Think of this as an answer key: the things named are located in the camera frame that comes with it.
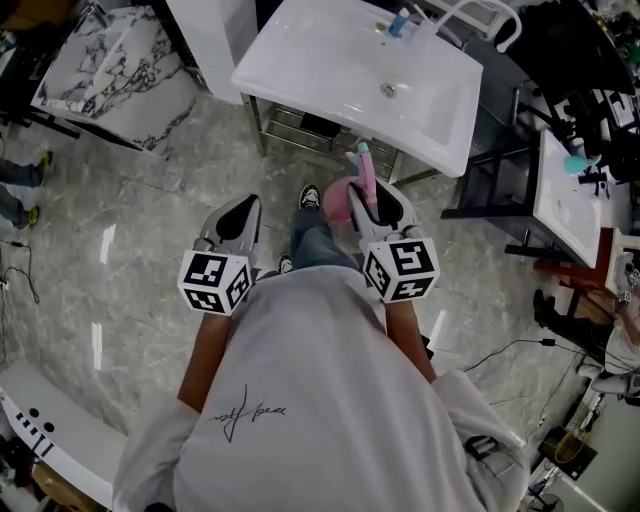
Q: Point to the black metal stand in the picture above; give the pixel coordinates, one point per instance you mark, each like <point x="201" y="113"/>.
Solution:
<point x="492" y="200"/>

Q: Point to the person's left forearm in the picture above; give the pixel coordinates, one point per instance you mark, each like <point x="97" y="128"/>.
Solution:
<point x="207" y="360"/>

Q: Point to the white bathtub rim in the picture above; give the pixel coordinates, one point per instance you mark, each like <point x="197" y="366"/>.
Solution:
<point x="55" y="425"/>

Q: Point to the person's blue jeans leg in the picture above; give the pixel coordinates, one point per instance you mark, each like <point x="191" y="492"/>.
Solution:
<point x="315" y="242"/>

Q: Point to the teal spray bottle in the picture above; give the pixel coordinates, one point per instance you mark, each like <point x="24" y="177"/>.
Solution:
<point x="580" y="164"/>

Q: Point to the white curved faucet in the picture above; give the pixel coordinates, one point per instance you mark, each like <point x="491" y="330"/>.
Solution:
<point x="510" y="25"/>

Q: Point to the person's right forearm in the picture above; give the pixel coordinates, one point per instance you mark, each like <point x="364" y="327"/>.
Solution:
<point x="407" y="335"/>

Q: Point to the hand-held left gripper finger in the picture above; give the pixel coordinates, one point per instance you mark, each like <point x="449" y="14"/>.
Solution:
<point x="217" y="220"/>
<point x="254" y="225"/>

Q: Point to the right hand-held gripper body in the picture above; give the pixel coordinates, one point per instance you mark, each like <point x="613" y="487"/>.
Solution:
<point x="400" y="270"/>

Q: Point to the black and white shoe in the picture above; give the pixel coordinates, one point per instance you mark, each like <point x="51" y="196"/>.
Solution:
<point x="285" y="264"/>
<point x="310" y="196"/>

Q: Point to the white ceramic sink basin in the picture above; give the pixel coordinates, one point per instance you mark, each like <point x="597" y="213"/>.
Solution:
<point x="350" y="75"/>

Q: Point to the person's white shirt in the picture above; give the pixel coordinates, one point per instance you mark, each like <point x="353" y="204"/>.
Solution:
<point x="310" y="400"/>

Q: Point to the white cabinet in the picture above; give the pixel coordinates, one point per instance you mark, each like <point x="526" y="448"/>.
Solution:
<point x="210" y="40"/>

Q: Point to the metal sink stand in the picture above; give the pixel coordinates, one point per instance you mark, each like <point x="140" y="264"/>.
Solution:
<point x="300" y="127"/>

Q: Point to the black curved desk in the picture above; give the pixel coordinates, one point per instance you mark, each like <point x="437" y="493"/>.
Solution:
<point x="570" y="45"/>

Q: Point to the pink spray bottle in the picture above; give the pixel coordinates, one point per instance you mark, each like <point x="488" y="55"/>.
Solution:
<point x="340" y="200"/>

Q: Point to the marble patterned counter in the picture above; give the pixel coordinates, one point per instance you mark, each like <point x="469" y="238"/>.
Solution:
<point x="115" y="70"/>

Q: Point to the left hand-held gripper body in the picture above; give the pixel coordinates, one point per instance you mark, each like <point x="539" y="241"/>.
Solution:
<point x="212" y="280"/>

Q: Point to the small blue bottle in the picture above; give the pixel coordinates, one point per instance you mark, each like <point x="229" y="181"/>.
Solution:
<point x="398" y="22"/>

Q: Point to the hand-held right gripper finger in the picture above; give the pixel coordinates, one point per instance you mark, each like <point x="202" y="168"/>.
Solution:
<point x="404" y="210"/>
<point x="361" y="215"/>

